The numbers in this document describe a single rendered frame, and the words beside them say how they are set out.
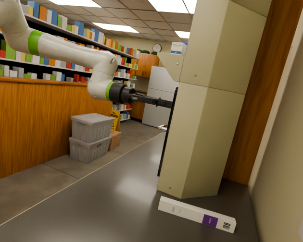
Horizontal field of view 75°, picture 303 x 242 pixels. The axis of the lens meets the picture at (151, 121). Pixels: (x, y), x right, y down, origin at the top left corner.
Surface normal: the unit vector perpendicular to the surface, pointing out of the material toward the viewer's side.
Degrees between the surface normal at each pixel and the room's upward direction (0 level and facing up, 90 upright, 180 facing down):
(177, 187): 90
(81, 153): 96
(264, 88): 90
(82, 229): 0
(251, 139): 90
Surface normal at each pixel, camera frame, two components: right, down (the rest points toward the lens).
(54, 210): 0.18, -0.96
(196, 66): -0.36, 0.12
